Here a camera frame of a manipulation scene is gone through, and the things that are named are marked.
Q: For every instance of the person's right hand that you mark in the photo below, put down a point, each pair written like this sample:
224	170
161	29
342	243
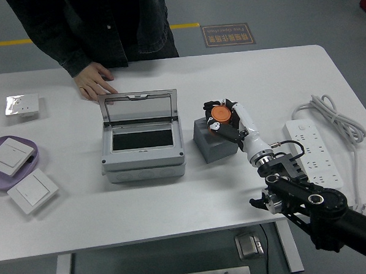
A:
91	80

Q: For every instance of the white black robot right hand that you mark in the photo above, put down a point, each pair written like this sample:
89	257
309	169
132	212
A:
254	142

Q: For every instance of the orange cylinder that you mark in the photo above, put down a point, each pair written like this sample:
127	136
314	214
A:
221	115

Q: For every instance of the grey box with clear lid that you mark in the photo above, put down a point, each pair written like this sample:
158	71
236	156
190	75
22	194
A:
141	166

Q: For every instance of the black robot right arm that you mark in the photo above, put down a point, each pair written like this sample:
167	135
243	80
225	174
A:
327	203

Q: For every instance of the grey cube with round hole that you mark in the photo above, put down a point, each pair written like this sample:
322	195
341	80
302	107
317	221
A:
214	152

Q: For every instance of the silver floor socket box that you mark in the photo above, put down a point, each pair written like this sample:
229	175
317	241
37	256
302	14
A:
248	245

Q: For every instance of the person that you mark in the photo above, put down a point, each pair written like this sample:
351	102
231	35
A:
88	25

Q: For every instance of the white power strip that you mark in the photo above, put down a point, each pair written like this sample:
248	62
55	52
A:
322	166

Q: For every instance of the brown floor sign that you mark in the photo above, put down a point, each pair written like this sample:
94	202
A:
228	34

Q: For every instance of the white table leg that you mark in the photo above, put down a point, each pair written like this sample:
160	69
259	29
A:
63	272
290	248

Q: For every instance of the white wall socket in wrap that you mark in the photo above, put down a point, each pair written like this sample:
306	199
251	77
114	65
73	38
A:
24	105

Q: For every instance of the white wall switch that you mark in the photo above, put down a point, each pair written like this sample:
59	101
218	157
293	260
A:
9	155
32	189

